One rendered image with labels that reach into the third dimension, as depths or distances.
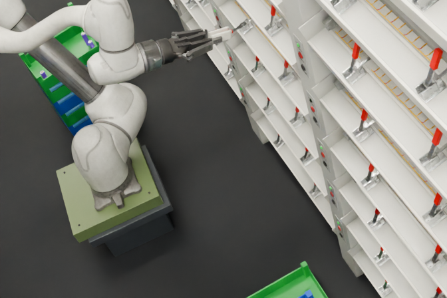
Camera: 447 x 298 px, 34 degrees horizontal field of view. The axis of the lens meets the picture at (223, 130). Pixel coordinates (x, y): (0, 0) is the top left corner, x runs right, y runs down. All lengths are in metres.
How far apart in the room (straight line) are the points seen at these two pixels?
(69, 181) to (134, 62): 0.82
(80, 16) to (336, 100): 0.77
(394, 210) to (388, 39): 0.60
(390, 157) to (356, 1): 0.41
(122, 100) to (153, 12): 1.13
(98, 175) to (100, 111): 0.23
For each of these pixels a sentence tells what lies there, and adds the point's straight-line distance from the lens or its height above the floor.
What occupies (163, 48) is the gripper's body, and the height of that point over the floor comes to 0.86.
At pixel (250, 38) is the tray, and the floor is 0.76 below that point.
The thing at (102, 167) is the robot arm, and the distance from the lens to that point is 2.52.
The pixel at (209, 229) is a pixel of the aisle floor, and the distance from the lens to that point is 2.78.
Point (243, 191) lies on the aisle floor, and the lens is 2.83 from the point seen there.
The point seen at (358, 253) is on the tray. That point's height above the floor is 0.16.
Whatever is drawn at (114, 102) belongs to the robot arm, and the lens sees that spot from 2.60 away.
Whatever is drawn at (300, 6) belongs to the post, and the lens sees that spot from 1.57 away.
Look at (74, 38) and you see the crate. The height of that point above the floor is 0.32.
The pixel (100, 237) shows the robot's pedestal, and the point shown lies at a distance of 2.66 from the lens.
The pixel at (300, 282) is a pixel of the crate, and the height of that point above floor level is 0.00.
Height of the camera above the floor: 2.30
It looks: 49 degrees down
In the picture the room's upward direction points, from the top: 21 degrees counter-clockwise
